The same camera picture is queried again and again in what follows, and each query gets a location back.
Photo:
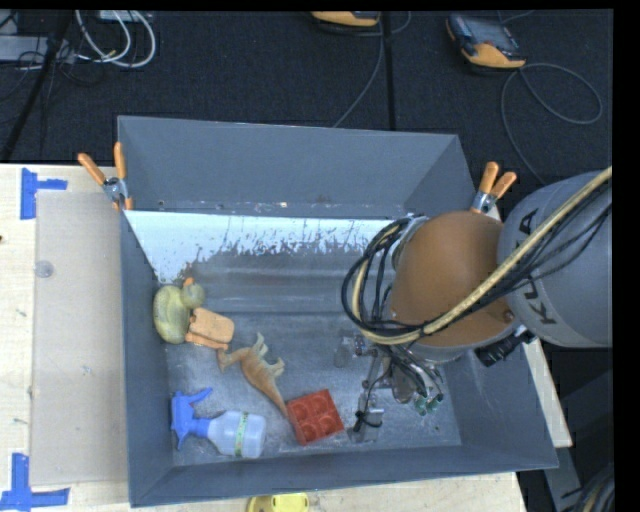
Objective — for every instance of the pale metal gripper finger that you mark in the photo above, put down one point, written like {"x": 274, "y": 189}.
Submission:
{"x": 345, "y": 354}
{"x": 369, "y": 425}

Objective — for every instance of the red toy building block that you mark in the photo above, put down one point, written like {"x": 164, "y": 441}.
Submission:
{"x": 316, "y": 417}

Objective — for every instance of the orange toy dinosaur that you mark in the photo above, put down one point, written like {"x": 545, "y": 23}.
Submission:
{"x": 257, "y": 370}

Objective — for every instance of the blue and white spray bottle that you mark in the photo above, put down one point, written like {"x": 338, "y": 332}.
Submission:
{"x": 235, "y": 432}

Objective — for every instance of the orange toy bread slice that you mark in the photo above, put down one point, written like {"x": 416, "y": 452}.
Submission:
{"x": 212, "y": 327}

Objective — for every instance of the yellow-green toy duck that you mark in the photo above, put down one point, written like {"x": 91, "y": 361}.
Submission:
{"x": 172, "y": 312}

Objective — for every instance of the grey metal bin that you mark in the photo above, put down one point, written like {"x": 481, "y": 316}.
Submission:
{"x": 300, "y": 165}

